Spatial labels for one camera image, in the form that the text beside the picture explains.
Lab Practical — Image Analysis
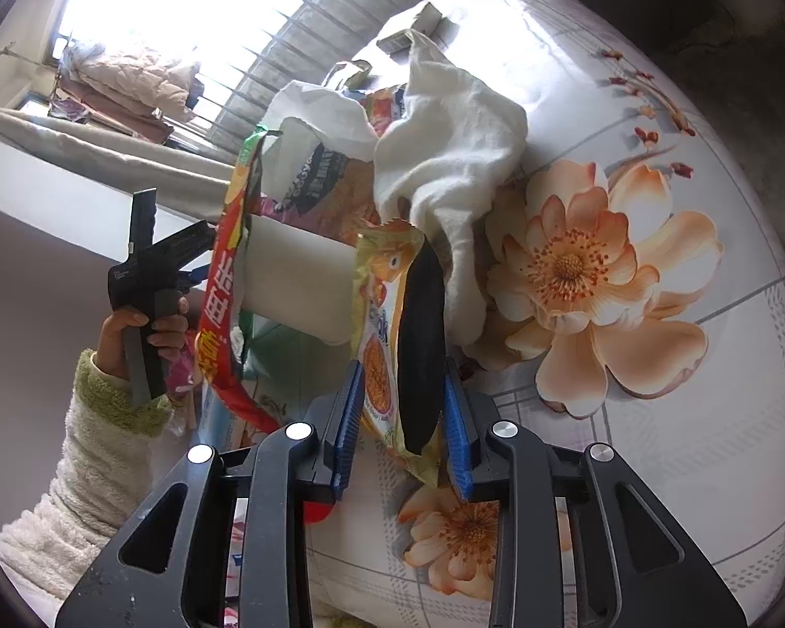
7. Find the grey curtain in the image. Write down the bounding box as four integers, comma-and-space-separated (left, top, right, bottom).
0, 105, 237, 184

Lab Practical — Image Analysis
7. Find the pale yellow box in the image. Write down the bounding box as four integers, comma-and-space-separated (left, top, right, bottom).
376, 25, 414, 57

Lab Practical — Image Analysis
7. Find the quilted hanging jacket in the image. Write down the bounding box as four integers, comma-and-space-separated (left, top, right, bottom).
59, 39, 204, 145

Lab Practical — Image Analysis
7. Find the yellow noodle packet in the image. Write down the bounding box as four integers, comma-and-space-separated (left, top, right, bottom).
352, 219, 462, 488

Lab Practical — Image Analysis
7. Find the floral tablecloth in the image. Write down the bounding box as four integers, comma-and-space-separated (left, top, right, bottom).
196, 0, 785, 628

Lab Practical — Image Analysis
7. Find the person's left hand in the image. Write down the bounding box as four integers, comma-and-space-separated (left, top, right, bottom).
95, 296, 194, 384

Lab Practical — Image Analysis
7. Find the red printed packet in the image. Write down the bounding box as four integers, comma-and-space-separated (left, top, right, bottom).
363, 85, 410, 138

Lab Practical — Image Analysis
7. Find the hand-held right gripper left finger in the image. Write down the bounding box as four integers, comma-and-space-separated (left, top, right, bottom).
55, 360, 367, 628

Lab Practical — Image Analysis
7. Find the white cloth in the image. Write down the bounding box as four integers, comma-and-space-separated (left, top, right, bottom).
373, 29, 530, 347

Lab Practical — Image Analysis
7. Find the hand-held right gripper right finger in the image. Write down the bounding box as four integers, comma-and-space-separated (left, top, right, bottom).
443, 358, 750, 628

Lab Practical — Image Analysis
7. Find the white plastic bag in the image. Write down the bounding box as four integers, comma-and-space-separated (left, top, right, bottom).
262, 78, 377, 210

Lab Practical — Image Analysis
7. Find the person's left forearm fleece sleeve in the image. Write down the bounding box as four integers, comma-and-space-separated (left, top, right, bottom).
0, 350, 194, 603

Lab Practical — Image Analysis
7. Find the yellow green packet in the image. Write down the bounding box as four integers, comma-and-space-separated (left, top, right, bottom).
327, 59, 374, 93

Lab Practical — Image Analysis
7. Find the white box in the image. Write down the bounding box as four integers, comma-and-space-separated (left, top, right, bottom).
239, 215, 361, 346

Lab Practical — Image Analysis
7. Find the grey purple snack packet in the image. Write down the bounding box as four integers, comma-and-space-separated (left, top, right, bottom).
262, 144, 380, 243

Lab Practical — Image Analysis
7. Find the red green snack packet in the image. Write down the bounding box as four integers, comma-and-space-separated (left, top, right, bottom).
195, 131, 341, 528

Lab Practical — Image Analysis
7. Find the metal window grille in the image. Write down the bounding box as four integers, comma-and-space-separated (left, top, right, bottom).
209, 0, 485, 158

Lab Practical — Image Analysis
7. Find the pink wrapper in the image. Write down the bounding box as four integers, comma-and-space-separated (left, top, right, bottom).
163, 333, 204, 401

